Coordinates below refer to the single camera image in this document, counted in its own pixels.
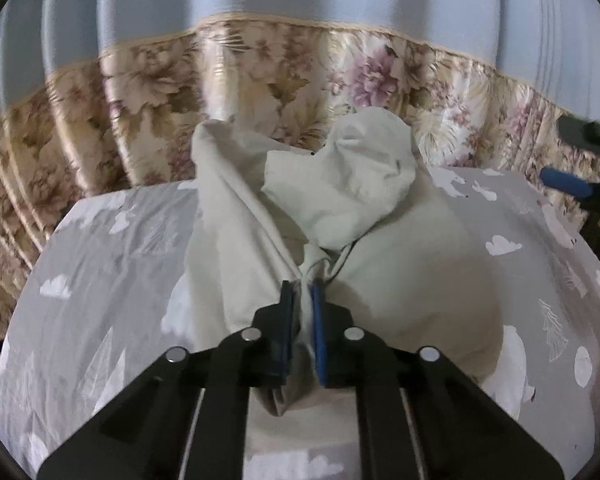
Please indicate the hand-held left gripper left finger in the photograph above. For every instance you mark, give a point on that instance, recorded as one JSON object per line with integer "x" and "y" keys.
{"x": 286, "y": 330}

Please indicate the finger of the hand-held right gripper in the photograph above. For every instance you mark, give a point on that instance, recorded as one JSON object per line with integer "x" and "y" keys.
{"x": 585, "y": 131}
{"x": 565, "y": 182}

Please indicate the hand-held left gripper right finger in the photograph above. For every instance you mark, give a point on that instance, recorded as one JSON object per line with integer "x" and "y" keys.
{"x": 320, "y": 335}

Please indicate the beige zip jacket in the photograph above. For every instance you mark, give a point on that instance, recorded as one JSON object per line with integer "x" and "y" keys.
{"x": 420, "y": 260}

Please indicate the grey printed bed sheet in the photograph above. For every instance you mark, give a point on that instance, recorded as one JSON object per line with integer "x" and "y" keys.
{"x": 105, "y": 260}

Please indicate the blue and floral curtain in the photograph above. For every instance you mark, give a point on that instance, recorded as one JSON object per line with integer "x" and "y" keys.
{"x": 280, "y": 85}

